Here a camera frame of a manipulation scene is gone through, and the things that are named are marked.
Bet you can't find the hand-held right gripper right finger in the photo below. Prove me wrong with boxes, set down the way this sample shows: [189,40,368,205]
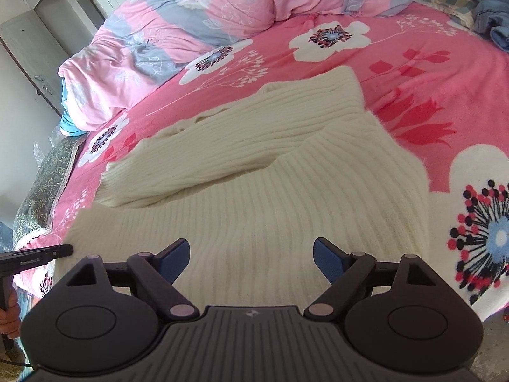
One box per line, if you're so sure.
[304,237,439,321]

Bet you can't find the clear plastic bag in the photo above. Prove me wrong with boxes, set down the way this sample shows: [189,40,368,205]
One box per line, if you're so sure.
[32,127,65,168]

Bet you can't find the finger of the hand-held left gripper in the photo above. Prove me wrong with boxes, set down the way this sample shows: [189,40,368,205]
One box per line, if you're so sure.
[39,244,74,260]

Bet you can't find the blue denim jeans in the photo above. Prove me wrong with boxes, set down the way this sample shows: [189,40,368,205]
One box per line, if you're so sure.
[465,0,509,53]

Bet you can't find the pink grey floral duvet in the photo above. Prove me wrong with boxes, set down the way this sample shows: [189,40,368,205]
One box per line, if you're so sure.
[58,0,417,133]

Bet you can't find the green floral pillow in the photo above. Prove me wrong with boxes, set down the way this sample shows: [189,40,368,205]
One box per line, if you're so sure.
[14,135,87,244]

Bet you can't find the person's left hand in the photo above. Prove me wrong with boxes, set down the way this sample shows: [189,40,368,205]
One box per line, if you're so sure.
[0,288,22,340]

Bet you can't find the grey door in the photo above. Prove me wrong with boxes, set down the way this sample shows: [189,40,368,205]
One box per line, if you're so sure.
[0,8,66,117]

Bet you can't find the pink floral blanket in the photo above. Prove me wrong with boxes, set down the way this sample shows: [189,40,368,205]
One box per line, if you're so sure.
[12,6,509,324]

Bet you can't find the white knitted sweater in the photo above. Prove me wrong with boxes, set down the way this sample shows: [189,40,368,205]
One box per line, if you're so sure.
[66,66,433,312]

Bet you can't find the blue cloth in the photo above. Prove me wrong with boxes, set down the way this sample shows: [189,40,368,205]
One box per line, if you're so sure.
[59,80,87,137]

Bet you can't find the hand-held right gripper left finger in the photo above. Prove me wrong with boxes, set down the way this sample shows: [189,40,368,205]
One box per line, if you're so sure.
[66,238,200,321]

